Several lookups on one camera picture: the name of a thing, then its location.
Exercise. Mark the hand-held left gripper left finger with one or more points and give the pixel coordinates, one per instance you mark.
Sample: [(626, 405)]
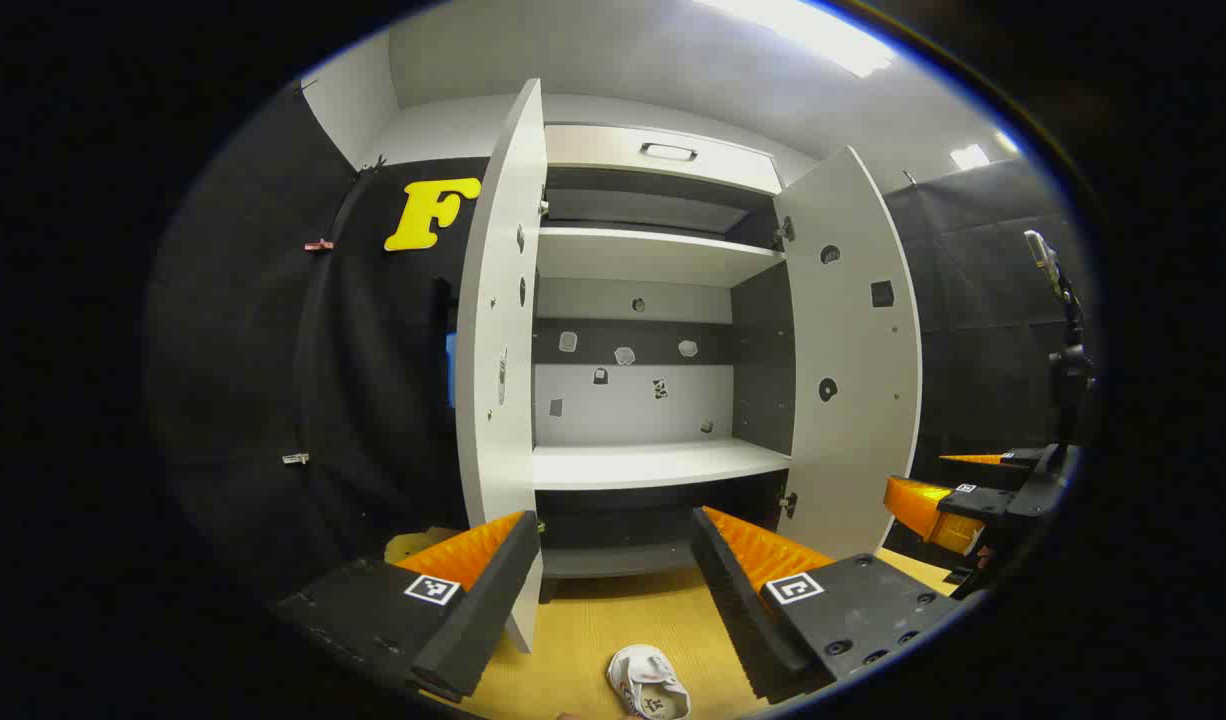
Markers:
[(483, 620)]

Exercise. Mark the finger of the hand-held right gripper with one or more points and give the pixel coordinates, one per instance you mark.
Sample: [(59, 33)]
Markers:
[(1018, 460), (918, 510)]

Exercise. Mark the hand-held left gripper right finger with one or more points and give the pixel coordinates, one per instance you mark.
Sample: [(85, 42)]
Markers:
[(738, 610)]

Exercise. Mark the white shoe cabinet door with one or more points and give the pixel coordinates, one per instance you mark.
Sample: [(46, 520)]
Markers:
[(863, 450), (493, 400)]

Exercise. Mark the white canvas shoe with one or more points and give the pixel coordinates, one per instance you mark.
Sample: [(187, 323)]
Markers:
[(643, 680)]

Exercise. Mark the white shoe cabinet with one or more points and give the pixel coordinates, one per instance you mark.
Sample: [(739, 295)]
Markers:
[(653, 465)]

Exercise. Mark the white cabinet drawer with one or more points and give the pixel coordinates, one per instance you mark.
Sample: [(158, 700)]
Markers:
[(593, 150)]

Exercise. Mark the ceiling light panel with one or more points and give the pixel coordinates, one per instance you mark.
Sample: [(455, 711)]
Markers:
[(970, 156)]

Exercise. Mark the black backdrop cloth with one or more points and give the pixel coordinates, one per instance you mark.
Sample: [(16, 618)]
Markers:
[(373, 400)]

